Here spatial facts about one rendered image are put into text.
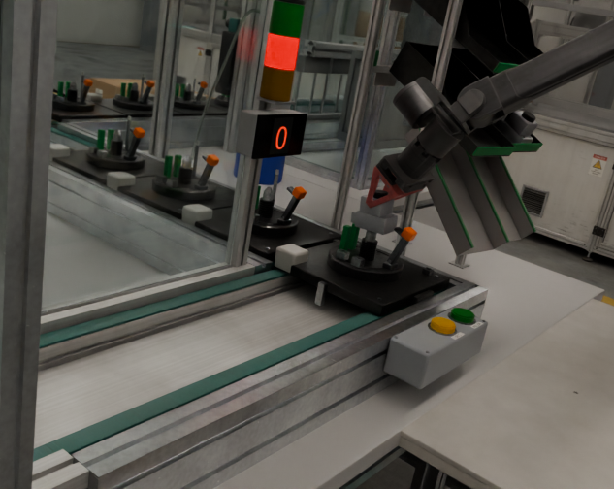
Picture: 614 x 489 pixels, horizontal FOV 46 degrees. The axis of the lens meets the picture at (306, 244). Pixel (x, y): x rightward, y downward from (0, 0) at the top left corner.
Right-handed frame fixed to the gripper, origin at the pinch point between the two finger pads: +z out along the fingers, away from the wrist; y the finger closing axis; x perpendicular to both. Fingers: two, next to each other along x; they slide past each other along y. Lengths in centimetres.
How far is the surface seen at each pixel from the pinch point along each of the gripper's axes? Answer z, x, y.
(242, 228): 12.8, -7.8, 20.0
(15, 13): -37, 0, 83
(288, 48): -15.2, -21.7, 19.1
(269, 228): 20.7, -10.5, 4.7
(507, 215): 3.2, 10.6, -47.0
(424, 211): 55, -19, -113
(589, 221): 116, 0, -406
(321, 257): 15.0, 1.1, 3.9
